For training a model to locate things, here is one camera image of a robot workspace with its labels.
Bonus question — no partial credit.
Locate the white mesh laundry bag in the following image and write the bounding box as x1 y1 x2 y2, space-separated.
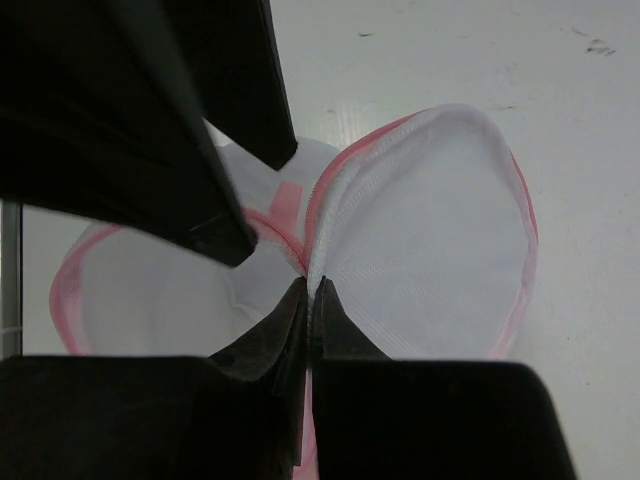
50 105 538 479

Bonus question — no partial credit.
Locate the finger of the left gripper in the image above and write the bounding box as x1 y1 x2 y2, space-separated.
151 1 298 171
1 1 257 267

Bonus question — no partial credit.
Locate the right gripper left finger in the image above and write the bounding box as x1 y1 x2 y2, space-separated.
1 279 307 479

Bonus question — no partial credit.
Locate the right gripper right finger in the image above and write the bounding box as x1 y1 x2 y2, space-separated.
312 279 576 479

